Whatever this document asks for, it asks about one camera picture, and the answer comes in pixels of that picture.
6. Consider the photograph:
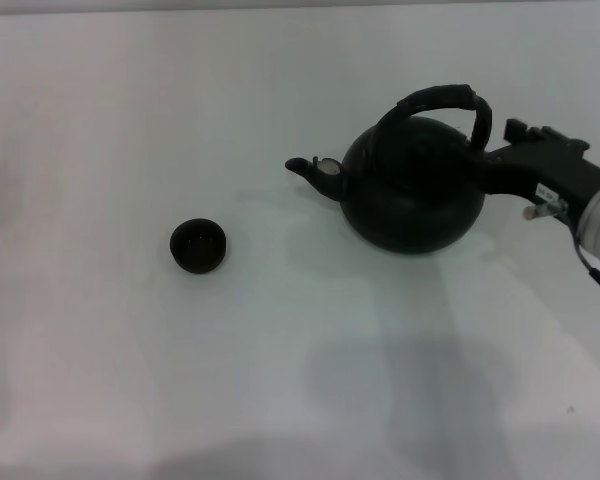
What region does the small dark brown teacup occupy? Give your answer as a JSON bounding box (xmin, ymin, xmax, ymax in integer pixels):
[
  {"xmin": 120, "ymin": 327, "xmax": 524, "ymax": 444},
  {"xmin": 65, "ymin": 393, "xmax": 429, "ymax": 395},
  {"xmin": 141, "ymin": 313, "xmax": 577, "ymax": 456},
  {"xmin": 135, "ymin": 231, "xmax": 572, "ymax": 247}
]
[{"xmin": 169, "ymin": 217, "xmax": 229, "ymax": 275}]

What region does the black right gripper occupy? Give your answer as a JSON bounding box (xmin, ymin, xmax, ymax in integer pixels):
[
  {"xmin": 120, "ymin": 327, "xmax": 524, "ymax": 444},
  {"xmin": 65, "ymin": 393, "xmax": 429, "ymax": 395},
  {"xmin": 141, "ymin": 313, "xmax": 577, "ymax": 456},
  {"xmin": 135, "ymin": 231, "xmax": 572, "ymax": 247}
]
[{"xmin": 472, "ymin": 118, "xmax": 600, "ymax": 214}]

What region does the black round teapot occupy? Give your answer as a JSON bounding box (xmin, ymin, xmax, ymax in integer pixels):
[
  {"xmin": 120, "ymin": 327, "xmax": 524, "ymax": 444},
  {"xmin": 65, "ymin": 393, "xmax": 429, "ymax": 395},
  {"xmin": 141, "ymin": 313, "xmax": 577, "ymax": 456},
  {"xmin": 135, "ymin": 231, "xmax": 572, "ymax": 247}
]
[{"xmin": 284, "ymin": 83, "xmax": 494, "ymax": 255}]

